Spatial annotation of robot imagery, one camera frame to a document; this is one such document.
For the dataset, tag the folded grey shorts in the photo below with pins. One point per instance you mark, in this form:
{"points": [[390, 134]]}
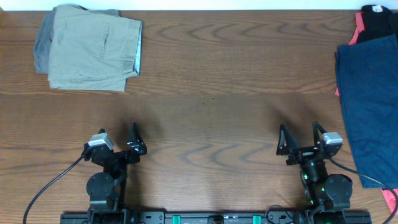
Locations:
{"points": [[42, 53]]}

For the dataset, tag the navy blue garment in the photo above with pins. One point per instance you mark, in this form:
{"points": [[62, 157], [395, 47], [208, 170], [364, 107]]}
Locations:
{"points": [[366, 76]]}

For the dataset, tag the black garment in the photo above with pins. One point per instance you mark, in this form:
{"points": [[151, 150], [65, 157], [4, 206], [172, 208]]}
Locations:
{"points": [[378, 22]]}

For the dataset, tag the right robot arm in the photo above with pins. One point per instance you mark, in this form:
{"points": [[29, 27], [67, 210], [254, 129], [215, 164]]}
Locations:
{"points": [[326, 192]]}

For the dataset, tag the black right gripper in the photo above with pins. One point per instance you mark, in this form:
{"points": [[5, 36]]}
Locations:
{"points": [[300, 155]]}

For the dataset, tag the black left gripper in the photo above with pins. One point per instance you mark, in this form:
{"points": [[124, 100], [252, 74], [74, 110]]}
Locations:
{"points": [[139, 148]]}

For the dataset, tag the red garment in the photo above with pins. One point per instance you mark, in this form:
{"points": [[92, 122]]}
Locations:
{"points": [[358, 29]]}

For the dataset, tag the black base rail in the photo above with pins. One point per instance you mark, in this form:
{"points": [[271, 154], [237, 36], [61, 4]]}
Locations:
{"points": [[275, 216]]}

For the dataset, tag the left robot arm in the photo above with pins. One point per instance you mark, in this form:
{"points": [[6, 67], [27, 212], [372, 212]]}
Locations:
{"points": [[107, 188]]}

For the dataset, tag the khaki green shorts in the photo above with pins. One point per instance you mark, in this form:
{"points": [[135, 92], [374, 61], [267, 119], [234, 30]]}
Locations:
{"points": [[130, 67]]}

